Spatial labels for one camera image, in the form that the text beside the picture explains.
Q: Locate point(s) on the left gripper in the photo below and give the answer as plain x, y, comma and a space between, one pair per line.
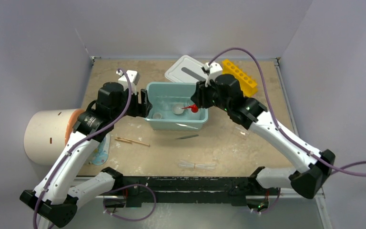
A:
140, 109

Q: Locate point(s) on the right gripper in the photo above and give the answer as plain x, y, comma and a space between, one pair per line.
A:
199, 97

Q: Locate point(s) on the small white crucible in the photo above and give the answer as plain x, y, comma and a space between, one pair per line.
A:
157, 116

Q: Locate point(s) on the white squeeze bottle red nozzle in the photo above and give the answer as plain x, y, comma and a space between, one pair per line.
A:
193, 108

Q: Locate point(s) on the teal plastic bin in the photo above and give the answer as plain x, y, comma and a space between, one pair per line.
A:
171, 107

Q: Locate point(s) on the white porcelain dish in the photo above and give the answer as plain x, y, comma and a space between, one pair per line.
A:
177, 108

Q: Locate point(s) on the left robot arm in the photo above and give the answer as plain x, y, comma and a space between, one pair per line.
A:
53, 198

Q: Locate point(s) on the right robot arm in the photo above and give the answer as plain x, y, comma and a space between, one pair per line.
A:
311, 167

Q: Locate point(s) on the white bin lid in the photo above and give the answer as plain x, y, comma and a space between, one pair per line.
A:
186, 70

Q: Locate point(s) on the wooden stick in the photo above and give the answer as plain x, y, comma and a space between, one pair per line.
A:
131, 141

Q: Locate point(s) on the yellow test tube rack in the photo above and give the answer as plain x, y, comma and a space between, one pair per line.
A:
247, 83

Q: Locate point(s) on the blue blister pack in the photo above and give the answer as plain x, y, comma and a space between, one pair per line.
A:
101, 153

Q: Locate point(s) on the white cylinder orange end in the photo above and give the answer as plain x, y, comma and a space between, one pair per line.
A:
47, 134

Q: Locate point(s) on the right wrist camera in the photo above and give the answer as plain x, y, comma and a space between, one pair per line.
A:
212, 70

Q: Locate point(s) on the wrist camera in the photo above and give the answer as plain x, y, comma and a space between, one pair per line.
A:
212, 70
128, 76

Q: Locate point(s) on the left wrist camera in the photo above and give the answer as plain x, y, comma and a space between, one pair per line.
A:
128, 76

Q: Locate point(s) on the black base frame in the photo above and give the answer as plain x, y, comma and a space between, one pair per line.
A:
236, 191

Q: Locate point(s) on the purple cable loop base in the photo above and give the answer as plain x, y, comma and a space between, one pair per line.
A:
131, 202

